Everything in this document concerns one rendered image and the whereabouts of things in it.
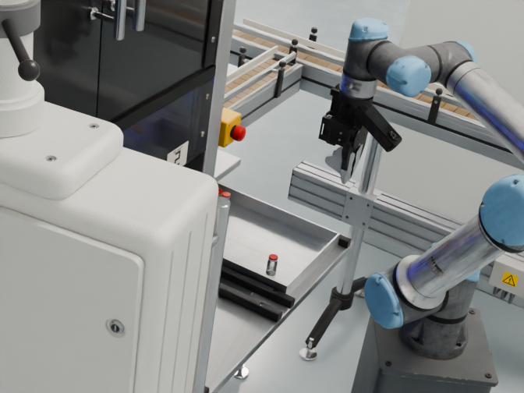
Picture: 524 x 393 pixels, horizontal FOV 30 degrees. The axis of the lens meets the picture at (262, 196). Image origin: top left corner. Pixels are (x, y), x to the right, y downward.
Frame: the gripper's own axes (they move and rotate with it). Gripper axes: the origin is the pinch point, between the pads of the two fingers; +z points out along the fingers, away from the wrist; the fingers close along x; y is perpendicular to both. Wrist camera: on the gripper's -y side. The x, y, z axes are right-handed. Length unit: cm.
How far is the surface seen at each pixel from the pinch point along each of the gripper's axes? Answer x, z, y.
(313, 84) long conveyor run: -81, 22, 48
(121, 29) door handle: 41, -36, 32
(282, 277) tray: 13.4, 21.3, 5.2
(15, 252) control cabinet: 106, -39, -3
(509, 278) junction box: -80, 59, -27
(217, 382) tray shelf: 50, 21, -2
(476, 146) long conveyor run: -83, 23, -6
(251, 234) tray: 3.7, 21.3, 19.1
